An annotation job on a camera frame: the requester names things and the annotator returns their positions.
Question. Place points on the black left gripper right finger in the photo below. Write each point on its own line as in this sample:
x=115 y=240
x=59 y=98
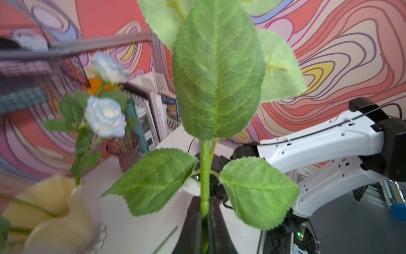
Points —
x=219 y=241

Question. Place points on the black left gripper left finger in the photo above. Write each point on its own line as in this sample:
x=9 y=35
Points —
x=190 y=240

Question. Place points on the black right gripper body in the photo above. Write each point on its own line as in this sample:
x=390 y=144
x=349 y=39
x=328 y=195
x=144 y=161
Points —
x=217 y=189

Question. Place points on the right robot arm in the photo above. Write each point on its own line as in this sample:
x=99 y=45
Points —
x=362 y=146

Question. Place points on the blue colourful book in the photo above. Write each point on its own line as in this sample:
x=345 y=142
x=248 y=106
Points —
x=170 y=100

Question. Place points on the purple ribbed glass vase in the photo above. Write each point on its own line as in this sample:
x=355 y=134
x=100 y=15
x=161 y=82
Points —
x=126 y=149

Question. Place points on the white pink book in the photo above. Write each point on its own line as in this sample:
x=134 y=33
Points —
x=159 y=114

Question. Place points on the teal book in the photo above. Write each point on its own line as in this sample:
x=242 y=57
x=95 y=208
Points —
x=135 y=125

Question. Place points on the black white book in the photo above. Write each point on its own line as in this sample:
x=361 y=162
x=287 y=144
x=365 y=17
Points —
x=141 y=97

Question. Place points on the white desktop file organizer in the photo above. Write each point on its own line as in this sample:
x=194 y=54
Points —
x=157 y=82

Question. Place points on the yellow wavy glass vase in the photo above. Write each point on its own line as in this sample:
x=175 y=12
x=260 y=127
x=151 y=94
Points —
x=51 y=213

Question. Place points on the black wire wall basket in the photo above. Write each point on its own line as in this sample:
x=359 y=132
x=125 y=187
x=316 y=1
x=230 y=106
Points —
x=30 y=76

